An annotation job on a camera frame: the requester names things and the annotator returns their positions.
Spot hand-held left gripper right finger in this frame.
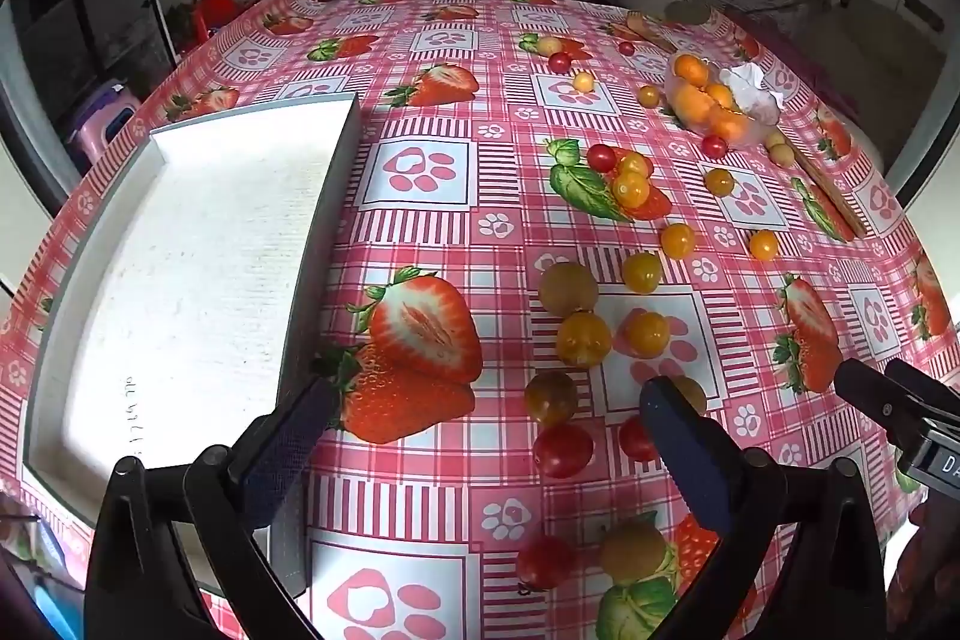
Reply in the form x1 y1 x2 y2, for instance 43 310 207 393
639 376 890 640

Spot crumpled white tissue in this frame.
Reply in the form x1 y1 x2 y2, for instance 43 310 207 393
720 62 786 124

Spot clear glass bowl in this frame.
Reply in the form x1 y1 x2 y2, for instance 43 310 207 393
664 51 781 150

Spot pink checked strawberry tablecloth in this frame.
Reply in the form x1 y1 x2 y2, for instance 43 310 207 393
0 0 960 640

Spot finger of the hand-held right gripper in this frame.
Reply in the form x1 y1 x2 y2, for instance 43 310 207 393
834 359 927 442
885 357 960 423

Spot long wooden back scratcher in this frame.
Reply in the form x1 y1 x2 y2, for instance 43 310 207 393
625 12 871 242

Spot person's right hand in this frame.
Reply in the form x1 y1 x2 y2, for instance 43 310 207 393
889 486 960 640

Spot white foam tray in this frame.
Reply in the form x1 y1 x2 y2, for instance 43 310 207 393
22 91 365 600

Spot pink plastic stool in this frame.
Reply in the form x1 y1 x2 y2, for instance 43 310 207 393
66 85 142 165

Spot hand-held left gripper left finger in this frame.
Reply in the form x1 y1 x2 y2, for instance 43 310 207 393
84 376 340 640

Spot red plastic stool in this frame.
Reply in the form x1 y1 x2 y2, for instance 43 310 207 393
191 0 242 45

